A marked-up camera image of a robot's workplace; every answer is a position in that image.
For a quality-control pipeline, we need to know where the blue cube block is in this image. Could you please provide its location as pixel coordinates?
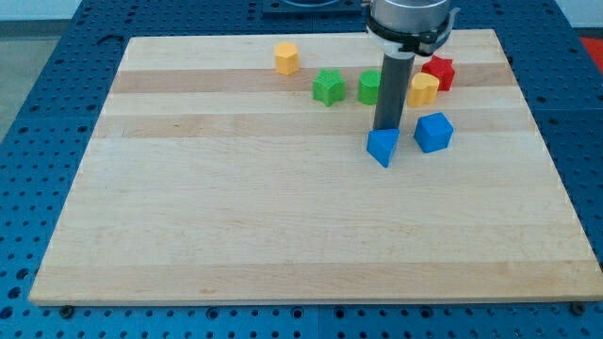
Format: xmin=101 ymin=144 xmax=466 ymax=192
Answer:
xmin=414 ymin=112 xmax=454 ymax=153

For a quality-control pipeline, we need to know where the green star block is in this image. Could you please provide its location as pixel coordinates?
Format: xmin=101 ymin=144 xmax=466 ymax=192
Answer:
xmin=312 ymin=69 xmax=346 ymax=106

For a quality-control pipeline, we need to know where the wooden board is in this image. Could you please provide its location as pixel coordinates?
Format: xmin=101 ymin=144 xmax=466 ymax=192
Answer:
xmin=29 ymin=29 xmax=602 ymax=306

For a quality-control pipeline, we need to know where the red star block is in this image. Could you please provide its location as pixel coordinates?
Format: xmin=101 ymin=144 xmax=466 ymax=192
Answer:
xmin=421 ymin=56 xmax=456 ymax=91

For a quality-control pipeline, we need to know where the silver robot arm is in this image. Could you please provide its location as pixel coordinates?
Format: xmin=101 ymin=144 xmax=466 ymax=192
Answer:
xmin=366 ymin=0 xmax=460 ymax=59

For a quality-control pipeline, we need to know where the yellow hexagon block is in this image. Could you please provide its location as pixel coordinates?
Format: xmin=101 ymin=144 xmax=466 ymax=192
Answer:
xmin=273 ymin=41 xmax=300 ymax=75

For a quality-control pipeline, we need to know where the yellow heart block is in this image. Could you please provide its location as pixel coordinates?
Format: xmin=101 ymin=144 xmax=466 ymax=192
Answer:
xmin=407 ymin=73 xmax=440 ymax=107

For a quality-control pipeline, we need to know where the green cylinder block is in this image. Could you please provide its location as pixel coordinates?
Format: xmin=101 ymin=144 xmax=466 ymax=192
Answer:
xmin=357 ymin=70 xmax=381 ymax=105

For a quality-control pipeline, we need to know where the blue triangle block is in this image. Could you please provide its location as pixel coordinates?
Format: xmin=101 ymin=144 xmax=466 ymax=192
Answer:
xmin=367 ymin=129 xmax=399 ymax=168

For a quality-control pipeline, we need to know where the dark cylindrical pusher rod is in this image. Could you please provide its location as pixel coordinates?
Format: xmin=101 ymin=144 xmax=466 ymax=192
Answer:
xmin=372 ymin=55 xmax=415 ymax=130

